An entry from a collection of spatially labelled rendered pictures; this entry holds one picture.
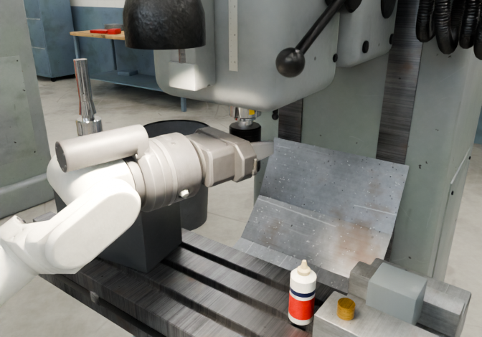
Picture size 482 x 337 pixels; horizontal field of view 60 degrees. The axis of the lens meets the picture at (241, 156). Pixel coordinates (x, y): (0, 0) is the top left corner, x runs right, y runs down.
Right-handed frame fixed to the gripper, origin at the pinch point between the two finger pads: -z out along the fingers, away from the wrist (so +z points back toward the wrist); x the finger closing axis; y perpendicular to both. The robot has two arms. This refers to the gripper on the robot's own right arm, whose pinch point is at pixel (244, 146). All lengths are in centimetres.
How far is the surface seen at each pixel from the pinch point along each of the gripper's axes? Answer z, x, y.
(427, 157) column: -40.6, -8.7, 9.5
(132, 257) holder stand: 10.8, 19.8, 25.3
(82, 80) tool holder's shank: 10.9, 33.1, -6.1
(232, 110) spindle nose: 2.4, -0.1, -5.9
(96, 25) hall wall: -253, 671, 33
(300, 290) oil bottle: -2.4, -10.4, 21.0
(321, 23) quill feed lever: 0.9, -13.6, -18.2
